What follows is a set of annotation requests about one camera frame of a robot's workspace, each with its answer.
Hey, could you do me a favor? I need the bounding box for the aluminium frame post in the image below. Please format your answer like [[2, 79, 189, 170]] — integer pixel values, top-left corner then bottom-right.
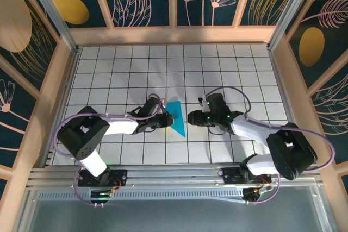
[[21, 0, 80, 55], [267, 0, 327, 51]]

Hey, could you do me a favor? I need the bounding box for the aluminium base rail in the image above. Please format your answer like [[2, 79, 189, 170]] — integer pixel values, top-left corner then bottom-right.
[[27, 164, 320, 189]]

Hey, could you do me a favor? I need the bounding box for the grey perforated cable tray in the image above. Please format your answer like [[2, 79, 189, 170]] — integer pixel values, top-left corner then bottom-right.
[[38, 187, 245, 203]]

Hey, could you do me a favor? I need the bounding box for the blue paper sheet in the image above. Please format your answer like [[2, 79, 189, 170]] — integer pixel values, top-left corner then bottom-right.
[[164, 96, 187, 138]]

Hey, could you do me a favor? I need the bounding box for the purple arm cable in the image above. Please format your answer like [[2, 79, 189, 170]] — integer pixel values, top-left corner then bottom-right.
[[54, 93, 165, 207], [205, 86, 334, 205]]

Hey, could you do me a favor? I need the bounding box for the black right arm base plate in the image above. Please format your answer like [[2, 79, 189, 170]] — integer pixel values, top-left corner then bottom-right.
[[221, 168, 272, 185]]

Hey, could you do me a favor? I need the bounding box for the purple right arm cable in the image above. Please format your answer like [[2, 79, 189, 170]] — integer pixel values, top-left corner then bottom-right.
[[205, 86, 334, 205]]

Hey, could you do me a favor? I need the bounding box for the grey translucent panel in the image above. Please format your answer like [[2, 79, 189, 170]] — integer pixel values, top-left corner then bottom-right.
[[12, 185, 335, 232]]

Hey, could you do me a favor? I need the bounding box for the small controller board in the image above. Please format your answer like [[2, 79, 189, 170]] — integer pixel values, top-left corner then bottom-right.
[[243, 185, 274, 199], [90, 188, 116, 199]]

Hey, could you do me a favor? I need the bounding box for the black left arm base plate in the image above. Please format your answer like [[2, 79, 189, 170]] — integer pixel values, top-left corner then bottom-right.
[[78, 169, 128, 188]]

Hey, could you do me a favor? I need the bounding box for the aluminium side rail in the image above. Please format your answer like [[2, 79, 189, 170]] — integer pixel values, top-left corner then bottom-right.
[[268, 44, 310, 165], [40, 46, 81, 167]]

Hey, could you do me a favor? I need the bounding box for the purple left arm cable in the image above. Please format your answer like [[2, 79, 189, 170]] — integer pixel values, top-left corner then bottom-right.
[[54, 93, 165, 207]]

